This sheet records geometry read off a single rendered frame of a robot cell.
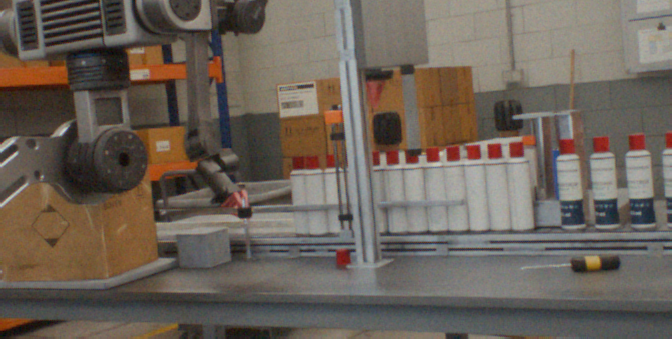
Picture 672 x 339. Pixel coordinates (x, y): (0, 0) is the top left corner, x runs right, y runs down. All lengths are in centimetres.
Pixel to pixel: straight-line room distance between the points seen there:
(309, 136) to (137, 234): 384
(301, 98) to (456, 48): 160
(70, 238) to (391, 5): 94
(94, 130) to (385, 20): 69
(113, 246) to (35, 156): 34
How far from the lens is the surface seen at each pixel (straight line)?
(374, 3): 215
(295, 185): 242
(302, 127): 618
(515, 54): 706
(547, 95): 696
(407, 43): 218
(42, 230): 237
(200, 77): 264
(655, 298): 171
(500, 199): 220
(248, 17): 207
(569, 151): 215
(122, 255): 234
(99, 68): 208
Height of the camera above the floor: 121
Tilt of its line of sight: 3 degrees down
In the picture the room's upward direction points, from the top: 5 degrees counter-clockwise
